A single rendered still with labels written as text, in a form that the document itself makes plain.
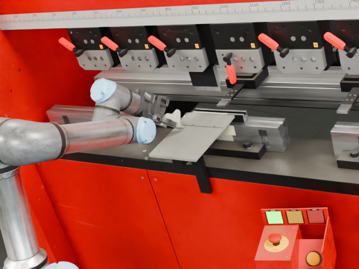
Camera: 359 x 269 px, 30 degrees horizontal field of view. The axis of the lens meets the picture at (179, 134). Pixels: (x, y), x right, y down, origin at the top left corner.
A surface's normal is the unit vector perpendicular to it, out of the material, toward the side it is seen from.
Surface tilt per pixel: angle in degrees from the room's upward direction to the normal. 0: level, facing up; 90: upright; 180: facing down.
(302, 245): 35
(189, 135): 0
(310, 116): 0
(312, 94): 90
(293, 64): 90
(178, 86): 90
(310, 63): 90
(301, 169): 0
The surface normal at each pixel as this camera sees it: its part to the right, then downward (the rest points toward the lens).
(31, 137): 0.33, -0.22
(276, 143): -0.51, 0.54
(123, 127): 0.73, -0.33
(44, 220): 0.82, 0.07
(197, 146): -0.26, -0.84
